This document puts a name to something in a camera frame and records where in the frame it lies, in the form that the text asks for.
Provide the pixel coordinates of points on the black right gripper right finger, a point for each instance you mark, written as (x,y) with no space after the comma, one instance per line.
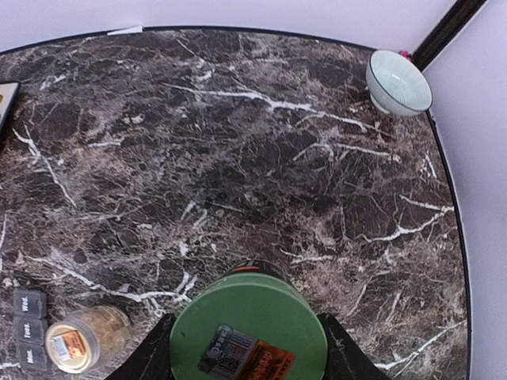
(346,361)

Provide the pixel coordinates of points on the green pill bottle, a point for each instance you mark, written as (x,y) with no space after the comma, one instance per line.
(251,323)

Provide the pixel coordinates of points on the small celadon bowl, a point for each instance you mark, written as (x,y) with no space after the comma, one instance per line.
(396,86)

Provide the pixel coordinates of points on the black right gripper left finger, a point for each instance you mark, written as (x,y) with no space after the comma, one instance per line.
(151,359)

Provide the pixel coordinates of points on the grey weekly pill organizer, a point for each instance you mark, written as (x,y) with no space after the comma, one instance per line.
(29,328)

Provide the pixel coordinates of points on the square floral ceramic plate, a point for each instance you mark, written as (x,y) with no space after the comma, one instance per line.
(8,94)

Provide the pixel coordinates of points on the black corner frame post right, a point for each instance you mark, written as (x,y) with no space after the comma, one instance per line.
(447,29)

